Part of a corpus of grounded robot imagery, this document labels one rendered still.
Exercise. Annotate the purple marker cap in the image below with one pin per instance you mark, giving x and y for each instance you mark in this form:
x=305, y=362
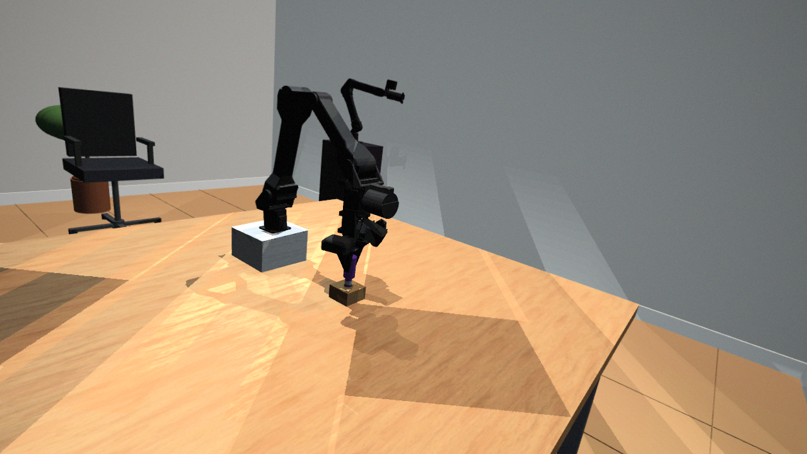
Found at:
x=352, y=271

